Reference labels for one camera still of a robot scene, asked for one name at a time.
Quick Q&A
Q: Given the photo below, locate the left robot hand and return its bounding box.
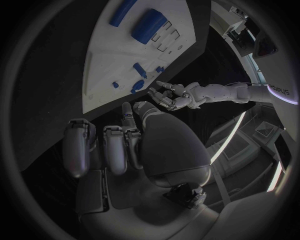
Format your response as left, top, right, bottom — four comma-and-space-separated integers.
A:
146, 80, 192, 112

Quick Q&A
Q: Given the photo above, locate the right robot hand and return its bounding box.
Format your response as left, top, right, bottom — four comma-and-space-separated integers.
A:
61, 101, 232, 240

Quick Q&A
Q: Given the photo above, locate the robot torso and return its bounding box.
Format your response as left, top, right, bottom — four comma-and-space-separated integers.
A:
251, 27, 300, 143

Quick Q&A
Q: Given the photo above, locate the blue peg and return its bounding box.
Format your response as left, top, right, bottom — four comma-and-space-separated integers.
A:
132, 62, 149, 80

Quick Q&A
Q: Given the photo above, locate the large blue cylinder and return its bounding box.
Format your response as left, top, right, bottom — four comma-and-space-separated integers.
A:
130, 8, 169, 45

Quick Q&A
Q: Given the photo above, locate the white task board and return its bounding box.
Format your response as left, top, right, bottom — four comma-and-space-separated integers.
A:
81, 0, 197, 115

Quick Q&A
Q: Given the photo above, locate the long blue cylinder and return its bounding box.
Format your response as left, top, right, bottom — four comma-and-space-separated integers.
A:
108, 0, 139, 28

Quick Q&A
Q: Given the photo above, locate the blue ring plug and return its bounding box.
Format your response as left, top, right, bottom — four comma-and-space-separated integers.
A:
130, 79, 146, 95

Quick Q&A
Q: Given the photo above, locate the workshop desk with equipment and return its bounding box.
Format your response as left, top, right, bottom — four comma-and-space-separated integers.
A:
210, 0, 258, 51

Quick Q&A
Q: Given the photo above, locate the white cable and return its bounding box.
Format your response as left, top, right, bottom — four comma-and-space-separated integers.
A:
225, 81, 269, 87

